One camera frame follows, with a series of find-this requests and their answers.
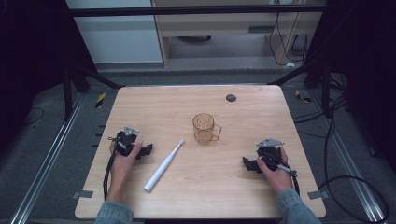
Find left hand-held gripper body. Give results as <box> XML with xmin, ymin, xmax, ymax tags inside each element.
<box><xmin>107</xmin><ymin>125</ymin><xmax>140</xmax><ymax>158</ymax></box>

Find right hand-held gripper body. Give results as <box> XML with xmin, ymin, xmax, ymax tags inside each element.
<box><xmin>255</xmin><ymin>137</ymin><xmax>286</xmax><ymax>173</ymax></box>

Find white electric toothbrush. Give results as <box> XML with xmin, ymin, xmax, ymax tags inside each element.
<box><xmin>143</xmin><ymin>138</ymin><xmax>186</xmax><ymax>192</ymax></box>

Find amber transparent cup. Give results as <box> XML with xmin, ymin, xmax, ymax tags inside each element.
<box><xmin>191</xmin><ymin>112</ymin><xmax>223</xmax><ymax>146</ymax></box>

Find person's left hand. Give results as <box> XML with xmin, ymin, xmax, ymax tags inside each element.
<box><xmin>108</xmin><ymin>137</ymin><xmax>145</xmax><ymax>191</ymax></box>

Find person's right hand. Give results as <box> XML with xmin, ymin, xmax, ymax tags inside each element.
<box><xmin>256</xmin><ymin>147</ymin><xmax>294</xmax><ymax>194</ymax></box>

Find black yellow striped tape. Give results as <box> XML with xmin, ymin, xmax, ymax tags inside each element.
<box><xmin>294</xmin><ymin>89</ymin><xmax>312</xmax><ymax>104</ymax></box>
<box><xmin>94</xmin><ymin>91</ymin><xmax>107</xmax><ymax>109</ymax></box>

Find black metal stand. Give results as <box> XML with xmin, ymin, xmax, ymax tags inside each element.
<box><xmin>61</xmin><ymin>57</ymin><xmax>125</xmax><ymax>123</ymax></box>
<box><xmin>267</xmin><ymin>57</ymin><xmax>332</xmax><ymax>119</ymax></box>

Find white cabinet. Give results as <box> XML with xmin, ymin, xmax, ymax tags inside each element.
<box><xmin>64</xmin><ymin>0</ymin><xmax>163</xmax><ymax>65</ymax></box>

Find dark curtain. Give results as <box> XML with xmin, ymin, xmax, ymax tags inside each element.
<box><xmin>306</xmin><ymin>0</ymin><xmax>396</xmax><ymax>174</ymax></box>
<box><xmin>0</xmin><ymin>0</ymin><xmax>99</xmax><ymax>153</ymax></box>

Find light wooden desk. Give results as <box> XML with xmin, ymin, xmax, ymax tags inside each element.
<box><xmin>150</xmin><ymin>0</ymin><xmax>326</xmax><ymax>69</ymax></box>

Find black metal crossbar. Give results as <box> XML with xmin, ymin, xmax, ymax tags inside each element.
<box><xmin>66</xmin><ymin>5</ymin><xmax>327</xmax><ymax>17</ymax></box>

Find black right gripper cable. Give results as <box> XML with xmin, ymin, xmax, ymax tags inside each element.
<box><xmin>262</xmin><ymin>157</ymin><xmax>301</xmax><ymax>197</ymax></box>

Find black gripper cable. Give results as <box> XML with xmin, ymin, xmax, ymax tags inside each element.
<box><xmin>262</xmin><ymin>157</ymin><xmax>301</xmax><ymax>197</ymax></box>
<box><xmin>103</xmin><ymin>135</ymin><xmax>120</xmax><ymax>201</ymax></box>

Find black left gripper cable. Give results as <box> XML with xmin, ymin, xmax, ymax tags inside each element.
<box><xmin>103</xmin><ymin>135</ymin><xmax>120</xmax><ymax>201</ymax></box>

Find black floor cable loop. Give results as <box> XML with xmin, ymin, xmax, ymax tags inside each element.
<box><xmin>292</xmin><ymin>73</ymin><xmax>390</xmax><ymax>224</ymax></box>

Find grey metal table bracket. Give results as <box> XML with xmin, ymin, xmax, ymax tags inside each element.
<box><xmin>306</xmin><ymin>189</ymin><xmax>330</xmax><ymax>201</ymax></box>
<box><xmin>71</xmin><ymin>189</ymin><xmax>94</xmax><ymax>200</ymax></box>

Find aluminium floor rail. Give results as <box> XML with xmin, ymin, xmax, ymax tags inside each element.
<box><xmin>8</xmin><ymin>92</ymin><xmax>86</xmax><ymax>224</ymax></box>
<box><xmin>309</xmin><ymin>89</ymin><xmax>389</xmax><ymax>224</ymax></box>

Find thin black floor cable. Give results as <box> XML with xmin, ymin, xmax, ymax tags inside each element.
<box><xmin>21</xmin><ymin>106</ymin><xmax>46</xmax><ymax>127</ymax></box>

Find black hanging desk cables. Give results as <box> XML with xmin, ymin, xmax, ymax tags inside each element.
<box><xmin>268</xmin><ymin>0</ymin><xmax>310</xmax><ymax>67</ymax></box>

